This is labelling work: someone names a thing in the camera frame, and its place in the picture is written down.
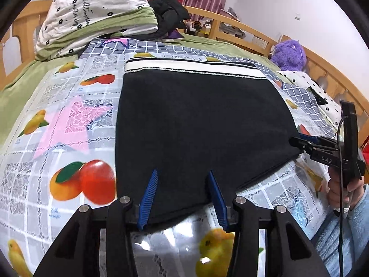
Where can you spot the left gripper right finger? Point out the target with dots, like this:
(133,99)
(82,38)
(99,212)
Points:
(286,247)

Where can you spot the green bed blanket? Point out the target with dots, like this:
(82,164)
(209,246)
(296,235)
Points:
(15,94)

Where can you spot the folded white green quilt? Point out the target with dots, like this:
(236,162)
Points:
(71,24)

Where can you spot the black clothes pile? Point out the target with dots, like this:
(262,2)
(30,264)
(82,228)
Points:
(170,15)

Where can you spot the purple plush toy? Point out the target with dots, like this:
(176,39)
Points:
(289,55)

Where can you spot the white floral pillow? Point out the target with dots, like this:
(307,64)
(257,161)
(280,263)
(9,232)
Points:
(329,108)

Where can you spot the fruit print tablecloth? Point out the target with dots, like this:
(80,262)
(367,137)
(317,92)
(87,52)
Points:
(81,127)

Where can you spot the black pants with stripe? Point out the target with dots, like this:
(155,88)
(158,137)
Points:
(181,121)

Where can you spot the person right hand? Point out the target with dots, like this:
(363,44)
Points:
(352,194)

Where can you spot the light blue sleeve forearm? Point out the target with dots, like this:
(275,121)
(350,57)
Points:
(355,237)

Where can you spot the wooden bed frame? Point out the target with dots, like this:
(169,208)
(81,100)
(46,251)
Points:
(335,84)

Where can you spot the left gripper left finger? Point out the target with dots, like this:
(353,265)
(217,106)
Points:
(94,232)

